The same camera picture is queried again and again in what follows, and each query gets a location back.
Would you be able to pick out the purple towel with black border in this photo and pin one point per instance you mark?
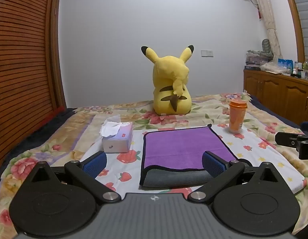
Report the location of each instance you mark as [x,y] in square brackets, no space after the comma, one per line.
[179,145]

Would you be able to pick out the small white cup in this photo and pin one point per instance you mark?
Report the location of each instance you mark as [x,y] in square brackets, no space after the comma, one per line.
[303,74]

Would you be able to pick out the strawberry print white cloth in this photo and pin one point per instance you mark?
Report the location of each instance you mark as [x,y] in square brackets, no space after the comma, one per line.
[263,159]

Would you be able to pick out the white crumpled cloth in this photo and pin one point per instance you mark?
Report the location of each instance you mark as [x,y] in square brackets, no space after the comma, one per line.
[270,67]

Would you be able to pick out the green handheld fan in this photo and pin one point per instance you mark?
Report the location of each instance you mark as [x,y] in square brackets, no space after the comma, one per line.
[266,45]

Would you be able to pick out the dark blue blanket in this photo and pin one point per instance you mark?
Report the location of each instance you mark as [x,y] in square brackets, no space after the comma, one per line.
[34,132]

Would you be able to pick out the stack of newspapers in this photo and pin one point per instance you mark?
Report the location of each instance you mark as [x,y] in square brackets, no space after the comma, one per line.
[257,59]

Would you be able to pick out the white tissue box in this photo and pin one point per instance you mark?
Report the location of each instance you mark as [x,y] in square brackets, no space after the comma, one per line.
[119,139]

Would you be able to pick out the yellow plush toy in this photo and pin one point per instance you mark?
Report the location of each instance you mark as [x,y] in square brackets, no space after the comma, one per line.
[169,84]

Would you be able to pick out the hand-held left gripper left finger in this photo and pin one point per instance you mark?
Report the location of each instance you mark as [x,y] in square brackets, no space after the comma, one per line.
[95,164]

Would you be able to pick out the floral bed sheet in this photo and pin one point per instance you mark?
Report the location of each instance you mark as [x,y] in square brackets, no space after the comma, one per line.
[69,134]

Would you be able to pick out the green bottle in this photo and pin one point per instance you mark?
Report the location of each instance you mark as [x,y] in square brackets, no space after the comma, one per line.
[306,65]

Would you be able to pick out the cream lace curtain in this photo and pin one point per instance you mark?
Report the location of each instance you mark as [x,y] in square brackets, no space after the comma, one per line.
[267,12]

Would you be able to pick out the wooden cabinet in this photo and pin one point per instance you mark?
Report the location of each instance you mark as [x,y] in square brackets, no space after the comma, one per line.
[278,92]

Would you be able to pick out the orange plastic cup with lid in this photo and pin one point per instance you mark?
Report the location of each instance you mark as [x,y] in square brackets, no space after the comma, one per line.
[237,117]

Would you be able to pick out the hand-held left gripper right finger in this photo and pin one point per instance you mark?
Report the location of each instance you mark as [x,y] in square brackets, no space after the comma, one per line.
[213,164]

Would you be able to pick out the wooden window frame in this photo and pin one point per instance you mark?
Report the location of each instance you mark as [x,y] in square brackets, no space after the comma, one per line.
[292,12]

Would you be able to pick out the blue printed package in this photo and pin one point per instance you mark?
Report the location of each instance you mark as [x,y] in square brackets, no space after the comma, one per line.
[285,66]

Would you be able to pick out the window blinds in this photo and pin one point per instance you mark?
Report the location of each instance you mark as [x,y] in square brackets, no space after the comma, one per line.
[304,17]

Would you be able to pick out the white wall switch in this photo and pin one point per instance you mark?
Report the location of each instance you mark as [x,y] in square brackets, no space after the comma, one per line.
[207,53]

